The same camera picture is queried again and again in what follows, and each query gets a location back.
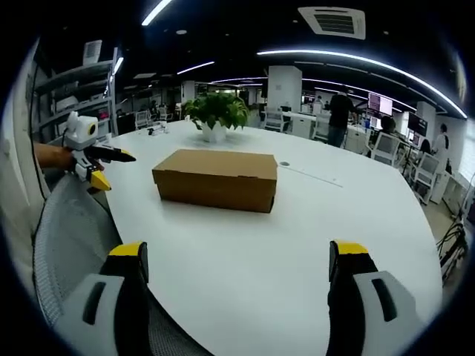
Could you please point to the ceiling air conditioner vent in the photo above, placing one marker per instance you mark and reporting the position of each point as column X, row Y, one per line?
column 333, row 21

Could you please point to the small black device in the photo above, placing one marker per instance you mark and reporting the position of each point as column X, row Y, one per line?
column 150, row 131

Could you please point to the white office chair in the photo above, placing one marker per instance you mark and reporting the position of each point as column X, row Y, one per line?
column 274, row 119
column 425, row 176
column 386, row 148

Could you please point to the grey mesh office chair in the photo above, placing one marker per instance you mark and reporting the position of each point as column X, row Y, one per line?
column 85, row 237

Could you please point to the wall monitor screen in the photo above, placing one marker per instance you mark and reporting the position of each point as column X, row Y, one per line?
column 380, row 104

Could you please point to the metal storage shelf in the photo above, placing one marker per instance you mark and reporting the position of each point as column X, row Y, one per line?
column 74, row 96

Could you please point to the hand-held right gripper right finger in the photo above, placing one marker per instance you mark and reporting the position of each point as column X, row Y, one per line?
column 371, row 300

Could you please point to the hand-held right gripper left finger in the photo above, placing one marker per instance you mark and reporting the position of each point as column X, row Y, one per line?
column 107, row 304

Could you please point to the brown cardboard shoe box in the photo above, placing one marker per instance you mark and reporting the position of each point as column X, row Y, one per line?
column 217, row 178

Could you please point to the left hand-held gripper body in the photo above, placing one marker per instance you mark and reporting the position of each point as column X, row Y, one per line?
column 82, row 138

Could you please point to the green potted plant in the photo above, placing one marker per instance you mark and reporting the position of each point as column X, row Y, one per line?
column 217, row 115

